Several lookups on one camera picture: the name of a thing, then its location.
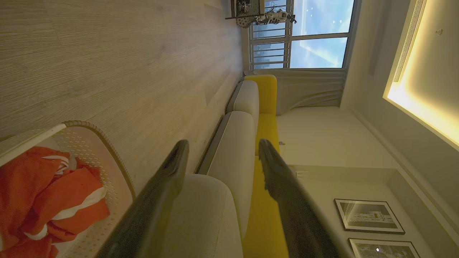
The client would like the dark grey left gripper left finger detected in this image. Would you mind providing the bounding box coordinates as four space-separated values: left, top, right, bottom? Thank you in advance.
95 139 190 258

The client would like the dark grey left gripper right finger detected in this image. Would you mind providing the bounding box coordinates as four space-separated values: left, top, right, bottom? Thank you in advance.
258 139 354 258

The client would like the orange and white garment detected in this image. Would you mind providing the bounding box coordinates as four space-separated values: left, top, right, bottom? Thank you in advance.
0 146 110 258

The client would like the yellow sofa backrest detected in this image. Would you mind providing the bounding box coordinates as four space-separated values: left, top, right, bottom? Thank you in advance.
242 75 289 258

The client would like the cream perforated laundry basket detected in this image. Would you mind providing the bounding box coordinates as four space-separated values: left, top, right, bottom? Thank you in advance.
0 121 136 258

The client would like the black framed picture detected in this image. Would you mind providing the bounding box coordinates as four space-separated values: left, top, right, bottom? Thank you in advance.
334 199 406 235
347 238 422 258

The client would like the beige gathered curtain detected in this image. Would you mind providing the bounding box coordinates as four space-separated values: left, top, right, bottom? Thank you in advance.
244 68 347 115

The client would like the large window with railing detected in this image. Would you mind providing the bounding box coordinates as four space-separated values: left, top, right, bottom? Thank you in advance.
249 0 356 71

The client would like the long ceiling air vent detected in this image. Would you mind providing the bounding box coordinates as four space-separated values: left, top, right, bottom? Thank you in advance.
392 0 428 83

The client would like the dark side table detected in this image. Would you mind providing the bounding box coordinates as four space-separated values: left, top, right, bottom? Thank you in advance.
225 0 266 20

